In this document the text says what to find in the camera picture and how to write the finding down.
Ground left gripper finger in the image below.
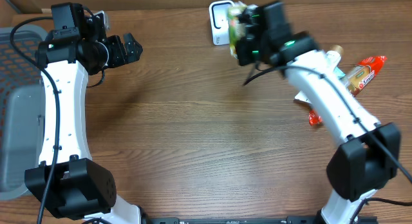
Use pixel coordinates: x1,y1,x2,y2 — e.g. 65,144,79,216
127,45,143,63
123,33,142,50

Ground green tea drink pouch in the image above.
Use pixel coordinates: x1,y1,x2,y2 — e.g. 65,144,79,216
227,1,247,59

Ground white tube gold cap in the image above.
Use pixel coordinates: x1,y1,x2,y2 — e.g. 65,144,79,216
294,45,345,104

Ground orange noodle packet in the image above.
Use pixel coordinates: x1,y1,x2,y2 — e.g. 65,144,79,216
308,55,388,127

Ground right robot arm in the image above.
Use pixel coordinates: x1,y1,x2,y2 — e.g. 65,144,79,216
235,1,402,223

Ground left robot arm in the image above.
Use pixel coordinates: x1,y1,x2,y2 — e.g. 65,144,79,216
24,3,143,223

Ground white barcode scanner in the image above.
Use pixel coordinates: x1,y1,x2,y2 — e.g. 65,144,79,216
209,0,234,46

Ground grey plastic basket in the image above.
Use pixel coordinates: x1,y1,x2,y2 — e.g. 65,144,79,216
1,28,45,201

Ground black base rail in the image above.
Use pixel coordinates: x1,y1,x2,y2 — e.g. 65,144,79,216
144,215,379,224

